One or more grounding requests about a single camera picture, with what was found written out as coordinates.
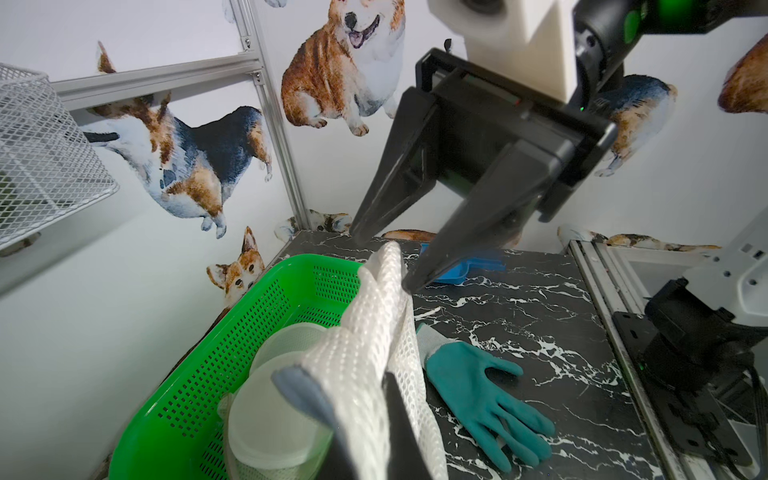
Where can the green plastic basket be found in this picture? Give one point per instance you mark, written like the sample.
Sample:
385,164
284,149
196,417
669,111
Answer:
178,433

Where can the teal rubber glove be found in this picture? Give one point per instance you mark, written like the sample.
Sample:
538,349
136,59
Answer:
494,418

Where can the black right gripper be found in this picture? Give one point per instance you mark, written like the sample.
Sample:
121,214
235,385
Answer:
483,131

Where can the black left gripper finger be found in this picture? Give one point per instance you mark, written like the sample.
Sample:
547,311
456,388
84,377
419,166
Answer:
406,461

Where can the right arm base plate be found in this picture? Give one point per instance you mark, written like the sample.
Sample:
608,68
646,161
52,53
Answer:
692,421

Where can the white wire wall basket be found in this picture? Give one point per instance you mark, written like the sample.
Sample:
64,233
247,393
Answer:
49,171

